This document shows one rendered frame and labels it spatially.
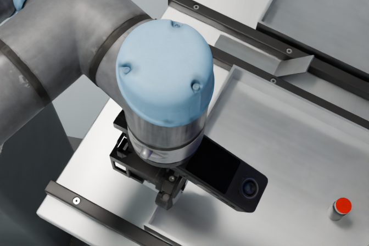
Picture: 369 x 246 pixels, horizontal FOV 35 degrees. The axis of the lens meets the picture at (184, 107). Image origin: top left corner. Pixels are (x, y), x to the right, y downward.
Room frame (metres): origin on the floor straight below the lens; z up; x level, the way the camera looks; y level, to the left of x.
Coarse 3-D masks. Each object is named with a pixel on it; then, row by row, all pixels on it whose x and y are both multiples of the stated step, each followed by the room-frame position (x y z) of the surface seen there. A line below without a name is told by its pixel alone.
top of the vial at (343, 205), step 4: (340, 200) 0.20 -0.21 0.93; (344, 200) 0.20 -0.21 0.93; (348, 200) 0.20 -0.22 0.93; (336, 204) 0.19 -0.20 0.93; (340, 204) 0.19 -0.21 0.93; (344, 204) 0.19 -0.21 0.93; (348, 204) 0.19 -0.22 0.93; (336, 208) 0.19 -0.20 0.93; (340, 208) 0.19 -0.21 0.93; (344, 208) 0.19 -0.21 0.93; (348, 208) 0.19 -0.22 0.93; (340, 212) 0.18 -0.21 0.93; (344, 212) 0.18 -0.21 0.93; (348, 212) 0.18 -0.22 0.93
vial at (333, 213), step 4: (336, 200) 0.20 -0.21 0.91; (332, 204) 0.20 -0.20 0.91; (328, 208) 0.20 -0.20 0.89; (332, 208) 0.19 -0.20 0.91; (328, 212) 0.19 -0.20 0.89; (332, 212) 0.19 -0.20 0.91; (336, 212) 0.19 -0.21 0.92; (328, 216) 0.19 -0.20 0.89; (332, 216) 0.18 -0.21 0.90; (336, 216) 0.18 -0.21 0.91; (340, 216) 0.18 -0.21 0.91; (336, 220) 0.18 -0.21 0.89
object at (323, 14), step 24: (288, 0) 0.52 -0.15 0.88; (312, 0) 0.53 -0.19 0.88; (336, 0) 0.53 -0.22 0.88; (360, 0) 0.54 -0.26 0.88; (264, 24) 0.46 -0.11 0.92; (288, 24) 0.48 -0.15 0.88; (312, 24) 0.48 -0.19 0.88; (336, 24) 0.49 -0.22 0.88; (360, 24) 0.49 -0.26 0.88; (312, 48) 0.43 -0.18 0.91; (336, 48) 0.45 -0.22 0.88; (360, 48) 0.45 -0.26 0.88; (360, 72) 0.39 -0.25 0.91
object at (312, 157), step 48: (240, 96) 0.35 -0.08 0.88; (288, 96) 0.35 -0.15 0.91; (240, 144) 0.28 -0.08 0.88; (288, 144) 0.29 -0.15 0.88; (336, 144) 0.29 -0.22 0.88; (192, 192) 0.20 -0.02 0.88; (288, 192) 0.22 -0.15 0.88; (336, 192) 0.22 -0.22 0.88; (192, 240) 0.14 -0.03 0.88; (240, 240) 0.15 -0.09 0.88; (288, 240) 0.15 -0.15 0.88; (336, 240) 0.16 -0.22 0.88
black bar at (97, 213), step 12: (48, 192) 0.18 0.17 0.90; (60, 192) 0.18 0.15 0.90; (72, 192) 0.19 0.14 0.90; (72, 204) 0.17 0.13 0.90; (84, 204) 0.17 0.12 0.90; (96, 204) 0.17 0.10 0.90; (96, 216) 0.16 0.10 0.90; (108, 216) 0.16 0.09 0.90; (120, 228) 0.14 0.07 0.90; (132, 228) 0.15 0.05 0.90; (132, 240) 0.13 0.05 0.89; (144, 240) 0.13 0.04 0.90; (156, 240) 0.13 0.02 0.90
